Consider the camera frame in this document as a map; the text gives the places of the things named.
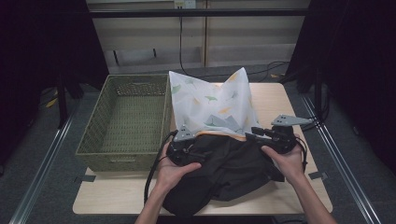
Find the person's right hand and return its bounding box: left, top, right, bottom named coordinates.
left=261, top=135, right=308, bottom=185

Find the black stand leg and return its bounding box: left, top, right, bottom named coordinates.
left=312, top=66, right=325, bottom=123
left=55, top=69, right=70, bottom=130

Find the metal floor rail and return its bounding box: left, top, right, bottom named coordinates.
left=8, top=102, right=79, bottom=224
left=300, top=92, right=383, bottom=224

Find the white wall socket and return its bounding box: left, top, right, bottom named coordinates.
left=174, top=0, right=197, bottom=9

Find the bundle of black floor cables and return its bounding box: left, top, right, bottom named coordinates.
left=297, top=90, right=332, bottom=133

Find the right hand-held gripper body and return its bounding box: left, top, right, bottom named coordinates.
left=263, top=114, right=314, bottom=155

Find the black curtain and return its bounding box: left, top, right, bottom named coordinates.
left=277, top=0, right=396, bottom=175
left=0, top=0, right=110, bottom=167

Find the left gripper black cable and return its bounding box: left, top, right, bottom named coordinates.
left=143, top=130, right=179, bottom=205

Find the black horizontal bar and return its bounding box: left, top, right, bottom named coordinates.
left=88, top=8, right=309, bottom=19

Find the green woven basket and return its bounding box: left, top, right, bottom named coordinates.
left=75, top=73, right=174, bottom=173

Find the person's left hand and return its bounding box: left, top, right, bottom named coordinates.
left=154, top=141, right=203, bottom=196

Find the dark tape strip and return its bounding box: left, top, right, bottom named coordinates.
left=73, top=175, right=97, bottom=184
left=307, top=171, right=329, bottom=181

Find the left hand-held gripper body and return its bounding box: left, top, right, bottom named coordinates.
left=166, top=124, right=201, bottom=166

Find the dark cloth garment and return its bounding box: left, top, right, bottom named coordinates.
left=162, top=133, right=286, bottom=217

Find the long black wall cable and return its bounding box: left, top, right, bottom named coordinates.
left=178, top=15, right=291, bottom=83

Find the white leaf-print mesh laundry bag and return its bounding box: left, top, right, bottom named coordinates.
left=168, top=66, right=266, bottom=143

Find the yellow floor tape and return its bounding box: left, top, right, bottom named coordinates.
left=44, top=96, right=59, bottom=109

